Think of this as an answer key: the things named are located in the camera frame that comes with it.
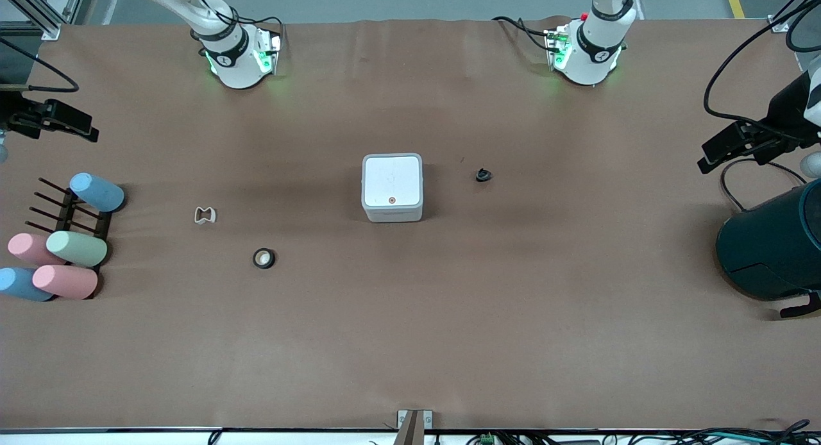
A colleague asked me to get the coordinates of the black right base cable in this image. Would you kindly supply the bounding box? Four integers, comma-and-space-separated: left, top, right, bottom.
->
190, 0, 284, 38

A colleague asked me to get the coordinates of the white square lidded bin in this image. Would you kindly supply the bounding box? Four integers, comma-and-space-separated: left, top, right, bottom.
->
361, 153, 425, 223

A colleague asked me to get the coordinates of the right arm base connector plate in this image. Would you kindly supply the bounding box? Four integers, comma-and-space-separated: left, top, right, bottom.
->
255, 27, 284, 76

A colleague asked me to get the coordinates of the black left base cable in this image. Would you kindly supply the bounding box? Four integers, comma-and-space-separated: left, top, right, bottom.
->
492, 15, 554, 52

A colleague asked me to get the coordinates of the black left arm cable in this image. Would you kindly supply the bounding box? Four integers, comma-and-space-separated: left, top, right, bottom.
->
703, 0, 821, 126

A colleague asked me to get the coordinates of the dark wooden cup rack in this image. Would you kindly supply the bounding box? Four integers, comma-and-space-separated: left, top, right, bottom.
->
28, 177, 114, 239

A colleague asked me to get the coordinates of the black curved stand foot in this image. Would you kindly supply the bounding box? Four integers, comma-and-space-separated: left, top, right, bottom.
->
779, 291, 821, 319

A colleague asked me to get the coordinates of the left arm base connector plate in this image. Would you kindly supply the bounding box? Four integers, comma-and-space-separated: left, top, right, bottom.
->
544, 26, 573, 71

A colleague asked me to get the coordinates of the black base cable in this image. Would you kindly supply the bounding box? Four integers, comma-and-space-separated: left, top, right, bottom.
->
492, 15, 554, 52
190, 0, 284, 38

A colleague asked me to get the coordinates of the pink plastic cup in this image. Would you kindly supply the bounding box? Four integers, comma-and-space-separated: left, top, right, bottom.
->
31, 264, 99, 300
7, 233, 65, 266

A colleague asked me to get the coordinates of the black and teal cable bundle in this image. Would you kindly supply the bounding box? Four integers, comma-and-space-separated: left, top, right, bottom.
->
635, 419, 821, 445

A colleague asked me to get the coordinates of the green plastic cup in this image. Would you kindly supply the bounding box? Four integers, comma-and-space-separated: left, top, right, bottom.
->
46, 230, 109, 268

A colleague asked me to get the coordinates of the blue plastic cup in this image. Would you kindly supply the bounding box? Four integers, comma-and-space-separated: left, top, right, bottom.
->
0, 267, 55, 303
69, 172, 126, 213

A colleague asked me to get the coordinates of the grey metal camera bracket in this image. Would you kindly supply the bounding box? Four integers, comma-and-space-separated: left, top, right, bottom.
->
396, 409, 434, 445

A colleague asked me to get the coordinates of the aluminium frame post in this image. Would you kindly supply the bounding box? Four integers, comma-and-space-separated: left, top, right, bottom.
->
768, 0, 821, 34
0, 0, 87, 42

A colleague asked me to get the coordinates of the dark teal round container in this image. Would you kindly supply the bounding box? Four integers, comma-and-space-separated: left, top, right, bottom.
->
716, 179, 821, 302

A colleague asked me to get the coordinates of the thin black looped cable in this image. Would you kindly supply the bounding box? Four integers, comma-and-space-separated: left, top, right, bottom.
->
719, 158, 808, 212

